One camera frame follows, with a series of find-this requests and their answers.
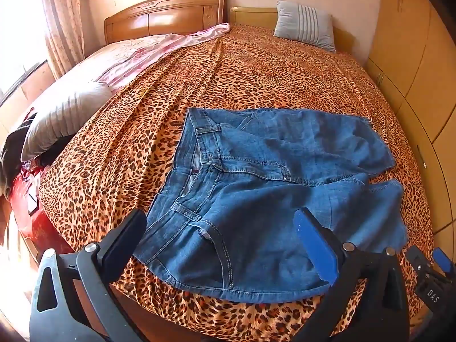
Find pink floral quilt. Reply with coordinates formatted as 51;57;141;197
21;22;231;115

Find blue striped pillow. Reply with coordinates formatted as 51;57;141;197
273;1;337;52

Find light wooden wardrobe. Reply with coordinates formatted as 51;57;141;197
363;0;456;257

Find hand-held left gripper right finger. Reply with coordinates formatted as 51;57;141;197
292;207;411;342

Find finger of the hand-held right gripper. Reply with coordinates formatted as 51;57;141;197
407;245;434;281
432;248;456;283

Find red cloth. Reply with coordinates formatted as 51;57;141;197
7;160;76;254

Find carved wooden headboard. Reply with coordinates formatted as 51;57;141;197
104;0;229;45

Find blue denim pants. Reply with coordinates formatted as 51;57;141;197
133;107;409;305

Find grey pillow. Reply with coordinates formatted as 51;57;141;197
20;81;114;162

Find window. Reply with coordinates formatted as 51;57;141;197
0;0;49;105

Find leopard print bed sheet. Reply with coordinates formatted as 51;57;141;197
37;23;437;342

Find pink patterned curtain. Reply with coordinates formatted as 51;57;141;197
37;0;85;81

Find dark clothing pile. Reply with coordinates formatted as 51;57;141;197
0;112;38;199

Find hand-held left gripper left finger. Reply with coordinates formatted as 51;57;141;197
28;208;147;342

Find plain light wooden headboard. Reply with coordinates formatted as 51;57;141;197
229;6;357;55

